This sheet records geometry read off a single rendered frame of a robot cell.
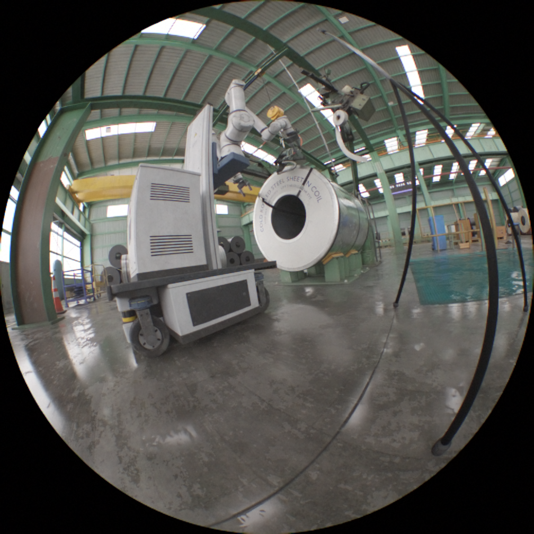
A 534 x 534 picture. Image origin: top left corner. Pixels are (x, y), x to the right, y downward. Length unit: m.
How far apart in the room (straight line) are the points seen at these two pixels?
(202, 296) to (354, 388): 0.61
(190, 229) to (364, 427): 0.88
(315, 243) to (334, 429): 1.47
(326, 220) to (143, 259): 1.39
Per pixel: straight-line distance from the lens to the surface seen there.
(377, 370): 0.50
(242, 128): 1.15
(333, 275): 1.74
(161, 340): 0.76
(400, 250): 5.97
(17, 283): 3.36
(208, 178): 1.12
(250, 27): 3.46
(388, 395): 0.43
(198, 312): 0.69
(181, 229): 0.77
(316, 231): 1.59
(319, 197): 1.61
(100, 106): 4.39
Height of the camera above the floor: 0.32
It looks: 2 degrees down
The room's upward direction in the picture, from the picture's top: 8 degrees counter-clockwise
